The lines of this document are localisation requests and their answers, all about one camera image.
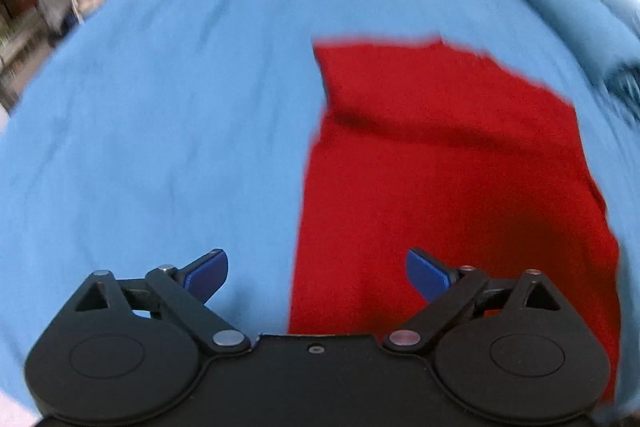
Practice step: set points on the red cloth garment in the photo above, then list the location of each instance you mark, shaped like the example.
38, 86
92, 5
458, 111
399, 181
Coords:
445, 187

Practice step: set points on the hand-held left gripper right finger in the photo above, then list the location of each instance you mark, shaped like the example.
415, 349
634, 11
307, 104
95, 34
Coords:
425, 277

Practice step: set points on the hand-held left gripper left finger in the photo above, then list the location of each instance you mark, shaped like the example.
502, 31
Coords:
207, 274

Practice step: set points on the folded teal blue towel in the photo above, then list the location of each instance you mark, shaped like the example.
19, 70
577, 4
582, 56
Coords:
560, 2

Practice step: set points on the blue bed sheet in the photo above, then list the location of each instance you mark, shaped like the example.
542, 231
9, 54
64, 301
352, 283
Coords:
160, 122

